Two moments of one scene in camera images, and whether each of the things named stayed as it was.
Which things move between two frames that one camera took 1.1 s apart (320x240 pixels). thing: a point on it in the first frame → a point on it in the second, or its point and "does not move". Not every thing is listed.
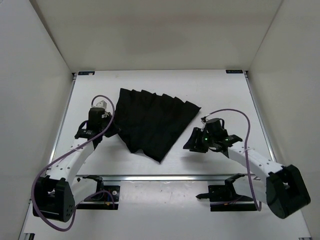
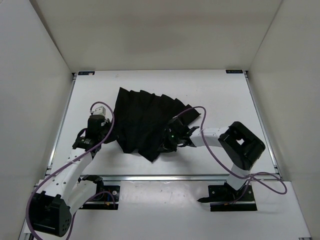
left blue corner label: [86, 73] does not move
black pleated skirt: [152, 124] does not move
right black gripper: [193, 143] → [166, 146]
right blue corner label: [234, 71] does not move
